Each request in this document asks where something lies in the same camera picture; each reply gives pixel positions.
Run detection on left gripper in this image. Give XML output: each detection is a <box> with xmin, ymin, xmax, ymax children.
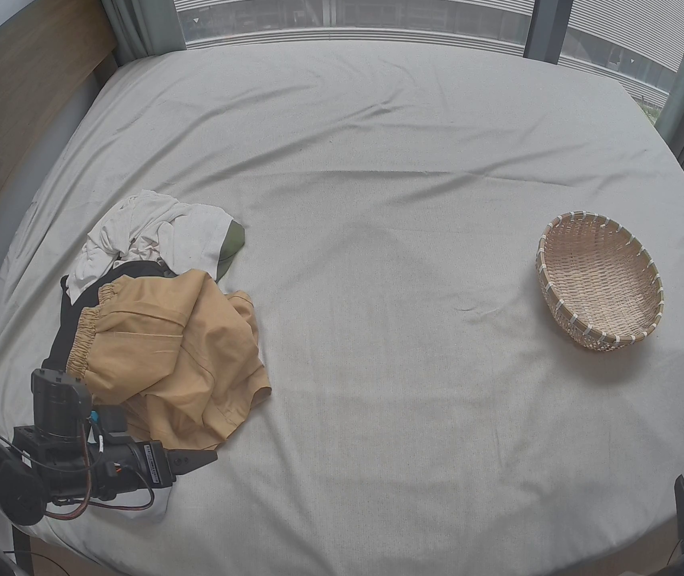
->
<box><xmin>98</xmin><ymin>438</ymin><xmax>178</xmax><ymax>493</ymax></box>

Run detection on tan shorts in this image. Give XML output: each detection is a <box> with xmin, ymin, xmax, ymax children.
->
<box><xmin>64</xmin><ymin>269</ymin><xmax>273</xmax><ymax>451</ymax></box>

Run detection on black garment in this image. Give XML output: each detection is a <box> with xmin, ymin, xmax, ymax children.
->
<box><xmin>42</xmin><ymin>260</ymin><xmax>176</xmax><ymax>376</ymax></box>

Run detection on round woven basket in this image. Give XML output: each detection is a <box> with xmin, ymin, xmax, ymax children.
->
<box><xmin>536</xmin><ymin>209</ymin><xmax>666</xmax><ymax>352</ymax></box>

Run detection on white and green garment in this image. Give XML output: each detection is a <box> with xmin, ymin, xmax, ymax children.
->
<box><xmin>66</xmin><ymin>190</ymin><xmax>247</xmax><ymax>301</ymax></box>

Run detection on bed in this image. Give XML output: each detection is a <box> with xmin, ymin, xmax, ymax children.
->
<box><xmin>0</xmin><ymin>0</ymin><xmax>684</xmax><ymax>576</ymax></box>

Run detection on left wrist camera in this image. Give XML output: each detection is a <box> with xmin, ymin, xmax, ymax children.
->
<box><xmin>100</xmin><ymin>406</ymin><xmax>131</xmax><ymax>445</ymax></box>

